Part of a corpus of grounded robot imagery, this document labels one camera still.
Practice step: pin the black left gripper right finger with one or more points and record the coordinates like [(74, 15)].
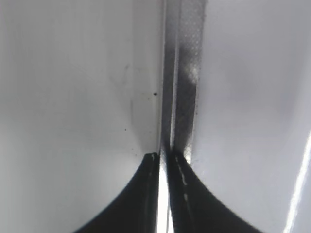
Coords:
[(194, 208)]

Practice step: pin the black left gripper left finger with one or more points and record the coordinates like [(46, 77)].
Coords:
[(134, 210)]

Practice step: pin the white magnetic whiteboard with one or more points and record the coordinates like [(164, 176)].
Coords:
[(243, 112)]

